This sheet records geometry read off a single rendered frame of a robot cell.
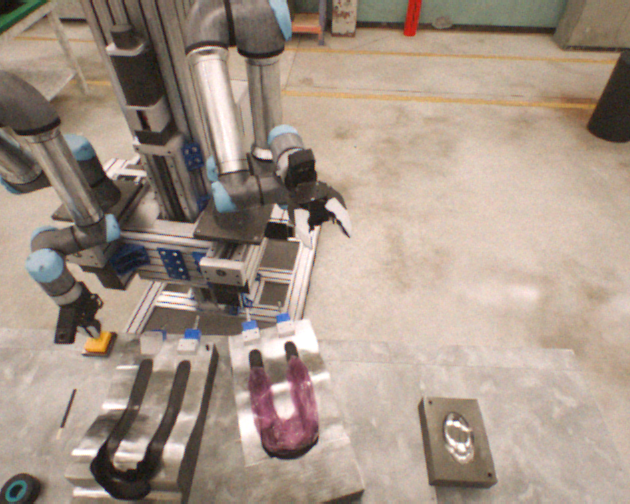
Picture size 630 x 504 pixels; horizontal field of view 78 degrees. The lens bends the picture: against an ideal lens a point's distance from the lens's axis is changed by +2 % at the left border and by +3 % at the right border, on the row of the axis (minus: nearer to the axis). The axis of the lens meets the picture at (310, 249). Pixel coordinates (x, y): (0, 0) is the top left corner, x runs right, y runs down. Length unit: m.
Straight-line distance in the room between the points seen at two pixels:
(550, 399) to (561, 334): 1.25
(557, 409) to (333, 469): 0.68
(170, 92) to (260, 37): 0.41
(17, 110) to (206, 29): 0.43
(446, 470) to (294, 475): 0.37
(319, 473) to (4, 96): 1.06
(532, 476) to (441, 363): 0.35
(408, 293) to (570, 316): 0.91
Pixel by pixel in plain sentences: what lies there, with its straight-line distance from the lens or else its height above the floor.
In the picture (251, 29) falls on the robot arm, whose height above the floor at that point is 1.62.
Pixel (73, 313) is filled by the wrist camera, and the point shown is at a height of 1.02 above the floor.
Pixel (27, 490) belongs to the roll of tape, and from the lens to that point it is 1.32.
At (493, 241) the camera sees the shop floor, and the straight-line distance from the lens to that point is 2.93.
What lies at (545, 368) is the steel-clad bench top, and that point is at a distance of 1.45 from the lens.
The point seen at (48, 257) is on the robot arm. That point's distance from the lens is 1.17.
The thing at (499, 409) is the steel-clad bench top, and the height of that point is 0.80.
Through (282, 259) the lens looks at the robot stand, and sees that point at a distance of 2.28.
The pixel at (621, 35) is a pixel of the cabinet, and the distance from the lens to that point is 6.30.
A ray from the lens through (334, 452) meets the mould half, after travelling 1.06.
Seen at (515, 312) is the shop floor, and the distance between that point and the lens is 2.59.
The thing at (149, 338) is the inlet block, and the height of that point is 0.93.
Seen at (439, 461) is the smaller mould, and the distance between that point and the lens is 1.14.
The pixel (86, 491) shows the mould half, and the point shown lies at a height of 0.86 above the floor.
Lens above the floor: 1.94
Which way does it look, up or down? 48 degrees down
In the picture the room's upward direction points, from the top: straight up
